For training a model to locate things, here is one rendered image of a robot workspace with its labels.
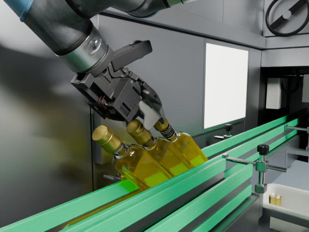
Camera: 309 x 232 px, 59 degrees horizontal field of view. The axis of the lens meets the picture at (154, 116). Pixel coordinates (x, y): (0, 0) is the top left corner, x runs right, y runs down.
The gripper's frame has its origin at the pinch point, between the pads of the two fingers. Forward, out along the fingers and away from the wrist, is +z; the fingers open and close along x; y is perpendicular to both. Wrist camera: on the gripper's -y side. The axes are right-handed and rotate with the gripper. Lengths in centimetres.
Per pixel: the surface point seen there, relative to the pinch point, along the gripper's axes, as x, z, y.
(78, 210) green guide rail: -3.0, -3.6, 23.7
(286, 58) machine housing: -2, 71, -85
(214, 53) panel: -12, 27, -46
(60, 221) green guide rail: -3.0, -6.1, 26.5
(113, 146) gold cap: 1.7, -7.8, 11.7
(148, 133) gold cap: 1.8, -1.2, 5.0
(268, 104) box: -13, 97, -74
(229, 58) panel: -12, 37, -53
